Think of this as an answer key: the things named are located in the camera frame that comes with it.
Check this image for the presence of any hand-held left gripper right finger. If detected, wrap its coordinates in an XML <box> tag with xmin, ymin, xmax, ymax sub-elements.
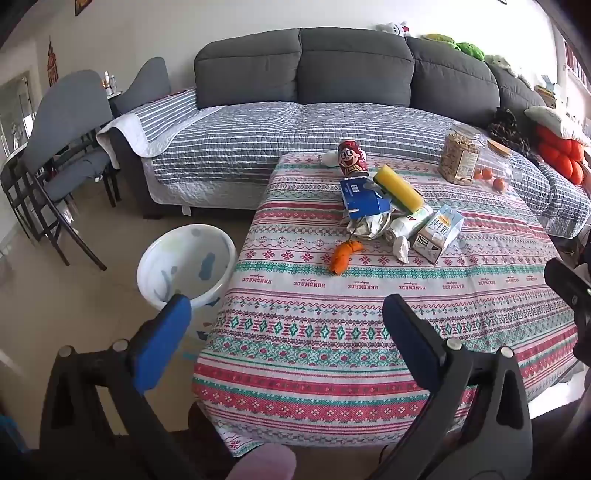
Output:
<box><xmin>369</xmin><ymin>294</ymin><xmax>534</xmax><ymax>480</ymax></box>

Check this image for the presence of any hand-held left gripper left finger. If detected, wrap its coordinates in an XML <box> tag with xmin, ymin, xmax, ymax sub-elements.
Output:
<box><xmin>39</xmin><ymin>294</ymin><xmax>242</xmax><ymax>480</ymax></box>

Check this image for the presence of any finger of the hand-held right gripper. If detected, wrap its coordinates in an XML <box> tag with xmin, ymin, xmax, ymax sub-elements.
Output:
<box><xmin>543</xmin><ymin>257</ymin><xmax>591</xmax><ymax>309</ymax></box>

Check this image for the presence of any white plastic basin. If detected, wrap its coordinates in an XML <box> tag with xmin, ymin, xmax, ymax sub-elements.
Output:
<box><xmin>137</xmin><ymin>224</ymin><xmax>239</xmax><ymax>344</ymax></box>

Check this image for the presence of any white tissue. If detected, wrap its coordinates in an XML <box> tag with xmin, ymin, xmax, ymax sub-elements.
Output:
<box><xmin>392</xmin><ymin>235</ymin><xmax>411</xmax><ymax>265</ymax></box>

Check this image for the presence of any orange wrapper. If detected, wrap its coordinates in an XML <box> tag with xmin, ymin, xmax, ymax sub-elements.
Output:
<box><xmin>330</xmin><ymin>239</ymin><xmax>364</xmax><ymax>277</ymax></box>

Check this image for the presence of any white drink carton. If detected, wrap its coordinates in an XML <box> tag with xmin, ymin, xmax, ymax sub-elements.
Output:
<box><xmin>412</xmin><ymin>204</ymin><xmax>465</xmax><ymax>265</ymax></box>

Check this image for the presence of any white green packet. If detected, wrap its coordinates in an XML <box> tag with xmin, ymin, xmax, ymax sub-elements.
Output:
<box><xmin>385</xmin><ymin>205</ymin><xmax>435</xmax><ymax>243</ymax></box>

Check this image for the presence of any patterned red green tablecloth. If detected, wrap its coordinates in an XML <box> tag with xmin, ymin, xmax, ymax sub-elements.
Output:
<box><xmin>191</xmin><ymin>152</ymin><xmax>580</xmax><ymax>457</ymax></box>

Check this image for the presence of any silver foil wrapper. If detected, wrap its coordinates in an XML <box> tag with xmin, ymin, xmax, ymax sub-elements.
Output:
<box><xmin>344</xmin><ymin>215</ymin><xmax>393</xmax><ymax>241</ymax></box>

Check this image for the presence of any orange cushion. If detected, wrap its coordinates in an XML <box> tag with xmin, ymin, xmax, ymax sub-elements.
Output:
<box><xmin>536</xmin><ymin>124</ymin><xmax>588</xmax><ymax>185</ymax></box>

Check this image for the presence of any clear jar with wooden lid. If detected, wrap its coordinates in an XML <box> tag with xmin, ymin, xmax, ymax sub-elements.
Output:
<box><xmin>473</xmin><ymin>138</ymin><xmax>525</xmax><ymax>192</ymax></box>

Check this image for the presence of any blue white carton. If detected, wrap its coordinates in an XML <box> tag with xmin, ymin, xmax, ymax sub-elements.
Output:
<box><xmin>339</xmin><ymin>178</ymin><xmax>393</xmax><ymax>220</ymax></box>

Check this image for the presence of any grey pillow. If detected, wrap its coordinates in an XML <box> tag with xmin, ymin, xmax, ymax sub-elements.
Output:
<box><xmin>524</xmin><ymin>106</ymin><xmax>591</xmax><ymax>146</ymax></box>

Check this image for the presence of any dark patterned cloth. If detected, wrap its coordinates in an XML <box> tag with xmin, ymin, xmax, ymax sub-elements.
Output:
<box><xmin>487</xmin><ymin>108</ymin><xmax>534</xmax><ymax>153</ymax></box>

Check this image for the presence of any clear jar of nuts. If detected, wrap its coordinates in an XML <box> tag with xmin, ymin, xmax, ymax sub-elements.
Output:
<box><xmin>438</xmin><ymin>121</ymin><xmax>485</xmax><ymax>186</ymax></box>

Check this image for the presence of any red drink can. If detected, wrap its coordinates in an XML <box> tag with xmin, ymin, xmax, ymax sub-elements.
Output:
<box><xmin>338</xmin><ymin>141</ymin><xmax>370</xmax><ymax>178</ymax></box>

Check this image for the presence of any stack of books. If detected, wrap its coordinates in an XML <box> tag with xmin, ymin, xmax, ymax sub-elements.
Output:
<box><xmin>536</xmin><ymin>76</ymin><xmax>561</xmax><ymax>109</ymax></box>

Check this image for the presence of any striped grey sofa cover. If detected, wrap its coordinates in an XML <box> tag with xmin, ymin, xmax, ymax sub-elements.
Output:
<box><xmin>97</xmin><ymin>88</ymin><xmax>591</xmax><ymax>238</ymax></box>

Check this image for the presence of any grey green plush toy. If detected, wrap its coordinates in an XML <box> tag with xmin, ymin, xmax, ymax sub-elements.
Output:
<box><xmin>485</xmin><ymin>54</ymin><xmax>519</xmax><ymax>75</ymax></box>

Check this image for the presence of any grey fabric sofa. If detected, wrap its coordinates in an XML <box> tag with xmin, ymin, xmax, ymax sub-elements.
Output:
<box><xmin>108</xmin><ymin>28</ymin><xmax>591</xmax><ymax>241</ymax></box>

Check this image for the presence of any white plush toy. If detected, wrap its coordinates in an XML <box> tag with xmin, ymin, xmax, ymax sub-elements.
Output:
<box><xmin>375</xmin><ymin>21</ymin><xmax>411</xmax><ymax>38</ymax></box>

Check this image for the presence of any black chair frame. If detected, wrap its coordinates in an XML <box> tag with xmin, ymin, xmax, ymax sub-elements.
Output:
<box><xmin>0</xmin><ymin>154</ymin><xmax>47</xmax><ymax>241</ymax></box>

